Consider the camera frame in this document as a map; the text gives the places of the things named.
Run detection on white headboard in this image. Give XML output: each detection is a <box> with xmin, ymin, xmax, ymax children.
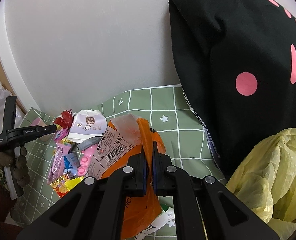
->
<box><xmin>0</xmin><ymin>0</ymin><xmax>296</xmax><ymax>118</ymax></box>

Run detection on purple glitter wrapper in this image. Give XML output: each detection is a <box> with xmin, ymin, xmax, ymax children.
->
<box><xmin>47</xmin><ymin>142</ymin><xmax>71</xmax><ymax>185</ymax></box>

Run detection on grey sachet wrappers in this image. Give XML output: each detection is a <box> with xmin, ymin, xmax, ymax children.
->
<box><xmin>77</xmin><ymin>136</ymin><xmax>102</xmax><ymax>152</ymax></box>

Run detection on green checkered bed sheet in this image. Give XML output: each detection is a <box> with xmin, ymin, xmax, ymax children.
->
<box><xmin>10</xmin><ymin>85</ymin><xmax>227</xmax><ymax>227</ymax></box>

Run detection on pink lidded jar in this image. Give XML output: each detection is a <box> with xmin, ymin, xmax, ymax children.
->
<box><xmin>31</xmin><ymin>118</ymin><xmax>50</xmax><ymax>142</ymax></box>

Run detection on yellow plastic trash bag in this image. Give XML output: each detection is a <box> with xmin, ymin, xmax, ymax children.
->
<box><xmin>226</xmin><ymin>128</ymin><xmax>296</xmax><ymax>239</ymax></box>

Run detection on red gold candy wrapper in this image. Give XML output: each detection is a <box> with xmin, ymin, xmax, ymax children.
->
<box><xmin>50</xmin><ymin>174</ymin><xmax>70</xmax><ymax>198</ymax></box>

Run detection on black pink-print sweatshirt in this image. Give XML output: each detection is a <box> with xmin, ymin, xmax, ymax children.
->
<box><xmin>169</xmin><ymin>0</ymin><xmax>296</xmax><ymax>179</ymax></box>

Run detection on gloved left hand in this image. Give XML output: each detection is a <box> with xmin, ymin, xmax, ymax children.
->
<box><xmin>0</xmin><ymin>146</ymin><xmax>30</xmax><ymax>187</ymax></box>

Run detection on pink caterpillar toy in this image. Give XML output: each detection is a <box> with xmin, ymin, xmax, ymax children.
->
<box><xmin>77</xmin><ymin>144</ymin><xmax>98</xmax><ymax>177</ymax></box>

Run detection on Kleenex tissue pack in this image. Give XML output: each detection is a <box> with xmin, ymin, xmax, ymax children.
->
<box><xmin>133</xmin><ymin>204</ymin><xmax>176</xmax><ymax>240</ymax></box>

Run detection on blue white wrapper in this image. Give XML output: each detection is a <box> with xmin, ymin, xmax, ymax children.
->
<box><xmin>63</xmin><ymin>152</ymin><xmax>80</xmax><ymax>179</ymax></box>

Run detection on gold yellow wrapper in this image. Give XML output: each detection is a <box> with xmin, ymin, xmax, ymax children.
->
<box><xmin>64</xmin><ymin>176</ymin><xmax>85</xmax><ymax>191</ymax></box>

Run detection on orange plastic bag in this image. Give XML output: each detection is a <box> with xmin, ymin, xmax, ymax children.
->
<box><xmin>88</xmin><ymin>114</ymin><xmax>165</xmax><ymax>239</ymax></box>

